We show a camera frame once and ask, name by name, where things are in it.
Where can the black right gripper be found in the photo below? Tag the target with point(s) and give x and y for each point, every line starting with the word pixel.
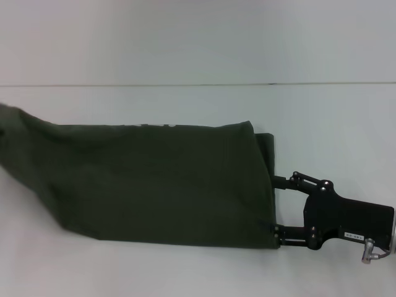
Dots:
pixel 346 219

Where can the dark green t-shirt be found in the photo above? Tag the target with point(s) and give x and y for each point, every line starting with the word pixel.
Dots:
pixel 139 185

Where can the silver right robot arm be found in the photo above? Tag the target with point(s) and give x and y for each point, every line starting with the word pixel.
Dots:
pixel 393 230

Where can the white number label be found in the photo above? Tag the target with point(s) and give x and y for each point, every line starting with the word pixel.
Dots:
pixel 352 235

